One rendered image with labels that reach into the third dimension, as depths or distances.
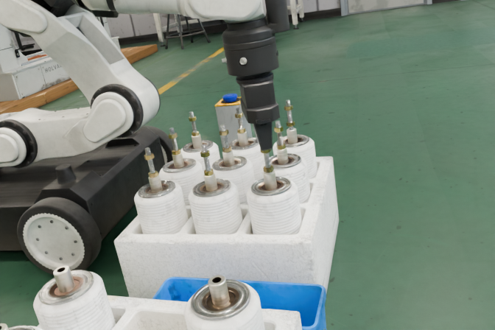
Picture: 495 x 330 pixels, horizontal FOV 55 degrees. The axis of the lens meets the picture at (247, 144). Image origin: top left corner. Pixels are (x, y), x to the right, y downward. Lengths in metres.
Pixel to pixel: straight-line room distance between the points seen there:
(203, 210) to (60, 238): 0.46
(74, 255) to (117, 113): 0.36
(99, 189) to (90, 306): 0.59
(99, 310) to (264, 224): 0.32
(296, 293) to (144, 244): 0.31
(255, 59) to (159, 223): 0.38
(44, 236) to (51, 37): 0.49
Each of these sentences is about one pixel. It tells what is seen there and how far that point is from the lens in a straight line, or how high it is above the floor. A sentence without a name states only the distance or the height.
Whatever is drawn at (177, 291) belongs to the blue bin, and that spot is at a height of 0.09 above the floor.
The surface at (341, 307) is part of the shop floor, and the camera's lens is 0.99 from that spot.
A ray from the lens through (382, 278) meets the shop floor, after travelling 1.06.
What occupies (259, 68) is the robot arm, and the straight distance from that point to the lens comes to 0.78.
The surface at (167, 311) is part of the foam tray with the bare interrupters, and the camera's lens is 0.76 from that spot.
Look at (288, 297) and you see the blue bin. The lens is 0.87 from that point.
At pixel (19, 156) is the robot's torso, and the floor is 0.25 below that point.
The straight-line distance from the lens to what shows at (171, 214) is 0.96.
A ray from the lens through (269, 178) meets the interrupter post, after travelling 0.88.
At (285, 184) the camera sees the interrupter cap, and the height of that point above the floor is 0.25.
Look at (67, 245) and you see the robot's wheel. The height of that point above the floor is 0.08.
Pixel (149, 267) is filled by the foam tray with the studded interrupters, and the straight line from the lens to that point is 0.99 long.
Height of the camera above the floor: 0.63
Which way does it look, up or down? 19 degrees down
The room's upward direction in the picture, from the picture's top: 9 degrees counter-clockwise
